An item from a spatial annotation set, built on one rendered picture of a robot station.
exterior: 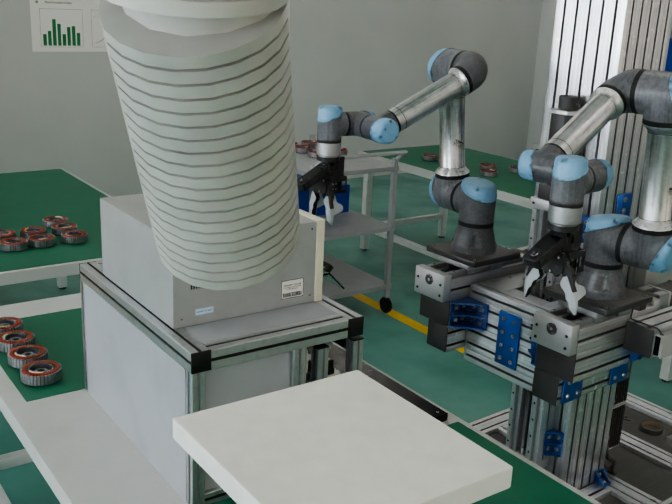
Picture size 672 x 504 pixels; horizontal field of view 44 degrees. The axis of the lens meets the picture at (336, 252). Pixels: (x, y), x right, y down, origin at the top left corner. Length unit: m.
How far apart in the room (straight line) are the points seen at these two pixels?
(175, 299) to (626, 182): 1.52
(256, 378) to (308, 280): 0.29
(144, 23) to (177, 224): 0.21
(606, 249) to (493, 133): 7.76
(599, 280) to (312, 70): 6.22
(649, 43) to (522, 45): 7.61
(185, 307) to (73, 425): 0.56
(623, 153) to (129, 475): 1.70
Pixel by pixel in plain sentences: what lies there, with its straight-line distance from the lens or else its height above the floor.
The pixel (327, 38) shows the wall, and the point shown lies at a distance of 8.50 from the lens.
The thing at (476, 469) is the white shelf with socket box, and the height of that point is 1.21.
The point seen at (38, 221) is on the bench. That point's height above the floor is 0.75.
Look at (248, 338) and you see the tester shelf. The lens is 1.83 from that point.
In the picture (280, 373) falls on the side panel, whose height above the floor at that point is 1.02.
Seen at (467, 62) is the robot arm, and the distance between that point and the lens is 2.69.
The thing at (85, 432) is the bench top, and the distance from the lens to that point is 2.26.
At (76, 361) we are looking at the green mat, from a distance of 2.65.
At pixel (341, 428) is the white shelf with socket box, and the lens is 1.29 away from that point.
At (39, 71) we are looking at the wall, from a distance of 7.31.
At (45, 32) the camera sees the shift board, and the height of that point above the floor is 1.45.
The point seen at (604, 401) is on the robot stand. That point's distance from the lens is 3.06.
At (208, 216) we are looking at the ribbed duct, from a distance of 0.82.
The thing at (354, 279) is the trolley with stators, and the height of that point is 0.19.
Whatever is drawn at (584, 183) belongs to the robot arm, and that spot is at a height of 1.45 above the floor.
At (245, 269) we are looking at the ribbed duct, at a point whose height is 1.55.
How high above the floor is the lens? 1.83
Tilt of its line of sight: 17 degrees down
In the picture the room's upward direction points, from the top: 3 degrees clockwise
